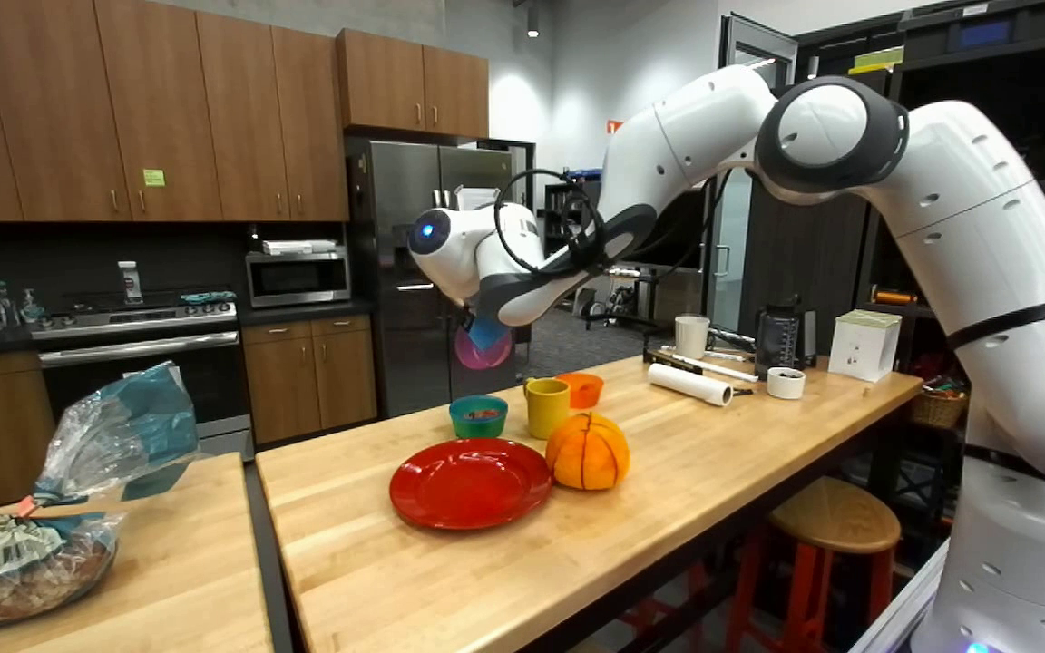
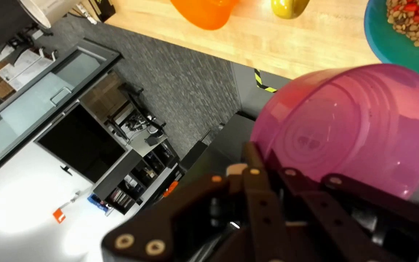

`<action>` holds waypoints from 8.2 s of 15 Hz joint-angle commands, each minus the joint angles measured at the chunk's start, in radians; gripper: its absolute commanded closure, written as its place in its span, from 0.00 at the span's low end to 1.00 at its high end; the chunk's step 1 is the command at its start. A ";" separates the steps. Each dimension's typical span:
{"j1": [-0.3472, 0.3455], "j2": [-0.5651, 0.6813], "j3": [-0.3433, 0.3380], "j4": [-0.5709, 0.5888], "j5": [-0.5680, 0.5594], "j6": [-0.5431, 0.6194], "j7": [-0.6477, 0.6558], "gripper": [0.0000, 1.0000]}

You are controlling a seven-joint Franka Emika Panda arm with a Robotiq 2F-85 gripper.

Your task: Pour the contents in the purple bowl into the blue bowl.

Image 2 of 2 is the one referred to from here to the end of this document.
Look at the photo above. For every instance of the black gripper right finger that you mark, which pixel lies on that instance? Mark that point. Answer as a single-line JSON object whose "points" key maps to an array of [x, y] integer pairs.
{"points": [[364, 223]]}

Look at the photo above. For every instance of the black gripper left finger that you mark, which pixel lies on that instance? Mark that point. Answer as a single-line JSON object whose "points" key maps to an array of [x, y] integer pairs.
{"points": [[195, 223]]}

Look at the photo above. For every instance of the purple plastic bowl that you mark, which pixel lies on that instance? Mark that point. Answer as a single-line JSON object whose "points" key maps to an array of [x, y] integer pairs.
{"points": [[355, 122]]}

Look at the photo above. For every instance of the teal blue bowl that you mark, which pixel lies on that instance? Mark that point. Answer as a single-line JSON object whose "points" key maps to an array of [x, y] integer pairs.
{"points": [[384, 49]]}

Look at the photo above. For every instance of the orange bowl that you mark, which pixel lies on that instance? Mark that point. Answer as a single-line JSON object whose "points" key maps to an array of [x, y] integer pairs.
{"points": [[204, 12]]}

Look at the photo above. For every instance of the dark bookshelf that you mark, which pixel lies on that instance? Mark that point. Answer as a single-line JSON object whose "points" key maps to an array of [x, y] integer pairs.
{"points": [[141, 180]]}

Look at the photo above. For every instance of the blue item on bookshelf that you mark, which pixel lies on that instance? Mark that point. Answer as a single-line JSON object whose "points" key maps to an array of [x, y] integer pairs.
{"points": [[98, 203]]}

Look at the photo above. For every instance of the black television screen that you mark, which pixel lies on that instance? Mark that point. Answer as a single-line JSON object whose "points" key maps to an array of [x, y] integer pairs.
{"points": [[80, 143]]}

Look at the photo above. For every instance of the glass door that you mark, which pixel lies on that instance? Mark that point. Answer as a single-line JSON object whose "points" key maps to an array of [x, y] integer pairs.
{"points": [[29, 111]]}

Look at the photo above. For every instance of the yellow cup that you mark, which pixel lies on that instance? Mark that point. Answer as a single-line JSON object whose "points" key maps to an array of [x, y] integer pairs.
{"points": [[290, 8]]}

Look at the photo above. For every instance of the white cup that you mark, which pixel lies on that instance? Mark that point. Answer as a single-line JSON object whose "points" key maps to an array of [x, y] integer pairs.
{"points": [[50, 9]]}

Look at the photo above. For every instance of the orange wall sign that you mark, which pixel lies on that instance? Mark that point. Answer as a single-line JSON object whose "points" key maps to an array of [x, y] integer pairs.
{"points": [[60, 216]]}

